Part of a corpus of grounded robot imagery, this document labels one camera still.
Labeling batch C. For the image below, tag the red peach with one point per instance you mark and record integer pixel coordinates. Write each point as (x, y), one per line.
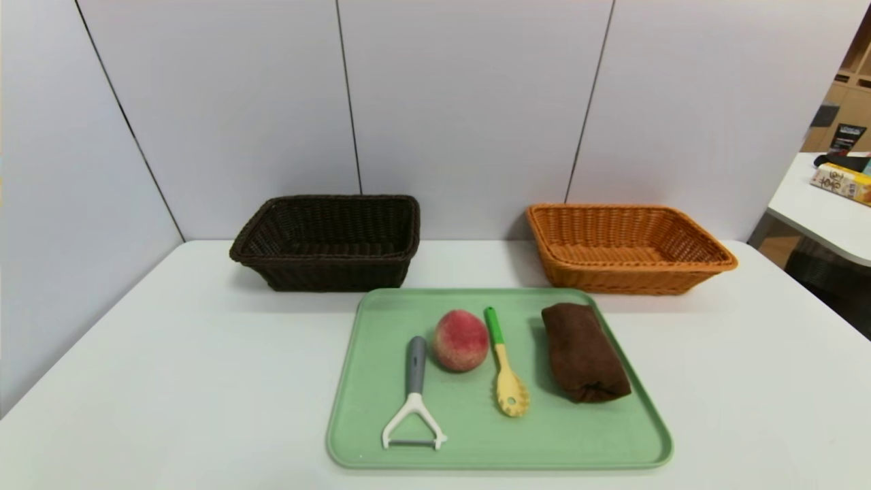
(461, 340)

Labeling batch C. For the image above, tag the brown towel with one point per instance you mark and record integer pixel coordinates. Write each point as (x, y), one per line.
(585, 354)

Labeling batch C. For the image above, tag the dark brown wicker basket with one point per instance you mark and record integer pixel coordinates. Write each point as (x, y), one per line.
(326, 272)

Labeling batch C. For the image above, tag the orange wicker basket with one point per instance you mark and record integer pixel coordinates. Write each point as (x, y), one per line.
(612, 279)

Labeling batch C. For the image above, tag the light green plastic tray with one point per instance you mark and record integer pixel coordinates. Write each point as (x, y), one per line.
(578, 435)

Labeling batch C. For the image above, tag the white side table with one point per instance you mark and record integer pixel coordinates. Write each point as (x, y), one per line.
(816, 211)

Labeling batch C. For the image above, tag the yellow printed box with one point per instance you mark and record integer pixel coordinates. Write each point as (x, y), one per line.
(844, 182)

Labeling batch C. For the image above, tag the black flat item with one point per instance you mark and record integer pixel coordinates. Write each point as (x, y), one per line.
(840, 161)

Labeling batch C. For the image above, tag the small black sign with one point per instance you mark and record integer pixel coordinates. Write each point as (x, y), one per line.
(848, 136)

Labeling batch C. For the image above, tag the wooden shelf unit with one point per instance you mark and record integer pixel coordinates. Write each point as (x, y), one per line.
(854, 102)

